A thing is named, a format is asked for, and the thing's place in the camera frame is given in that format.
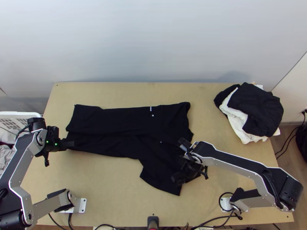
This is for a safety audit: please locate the heap of grey pink clothes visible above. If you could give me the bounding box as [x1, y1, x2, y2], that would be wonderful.
[0, 130, 19, 176]

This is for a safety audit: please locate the black t-shirt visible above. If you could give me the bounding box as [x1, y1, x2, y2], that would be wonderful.
[65, 102, 194, 197]

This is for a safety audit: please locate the white laundry basket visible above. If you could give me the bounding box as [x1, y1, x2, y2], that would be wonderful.
[0, 111, 44, 176]

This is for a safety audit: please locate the heap of black white clothes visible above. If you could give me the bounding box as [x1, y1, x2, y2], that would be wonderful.
[213, 82, 284, 145]

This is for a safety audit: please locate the black cable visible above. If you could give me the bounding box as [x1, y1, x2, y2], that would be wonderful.
[48, 212, 74, 230]
[274, 125, 301, 160]
[189, 208, 243, 230]

